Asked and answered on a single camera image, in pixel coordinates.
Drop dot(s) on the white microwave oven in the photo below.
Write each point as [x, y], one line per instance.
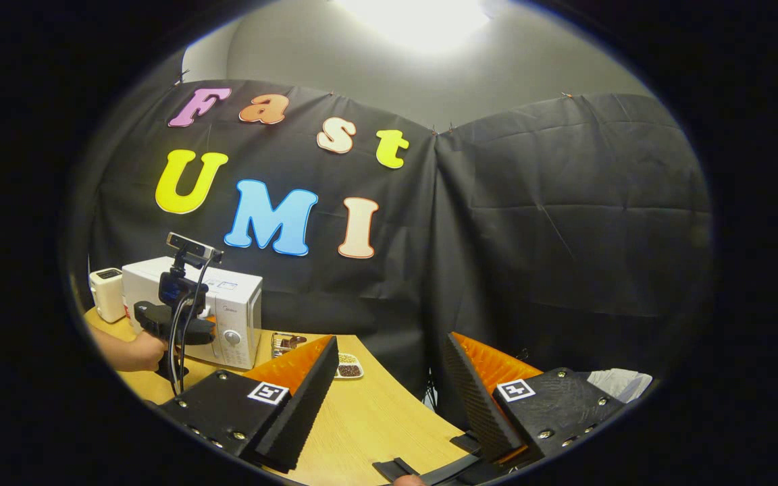
[239, 297]

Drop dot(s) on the large ceiling light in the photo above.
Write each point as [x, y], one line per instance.
[416, 23]

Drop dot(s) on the brown wooden spoon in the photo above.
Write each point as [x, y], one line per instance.
[294, 341]

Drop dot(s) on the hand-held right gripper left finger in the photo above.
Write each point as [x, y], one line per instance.
[308, 405]

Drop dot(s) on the white divided bean dish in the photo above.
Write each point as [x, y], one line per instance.
[350, 370]

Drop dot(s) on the white plastic bag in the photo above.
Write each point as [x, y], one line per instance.
[622, 383]

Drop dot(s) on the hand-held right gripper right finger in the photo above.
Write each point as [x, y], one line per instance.
[477, 398]

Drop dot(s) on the white toaster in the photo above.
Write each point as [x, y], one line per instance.
[107, 297]

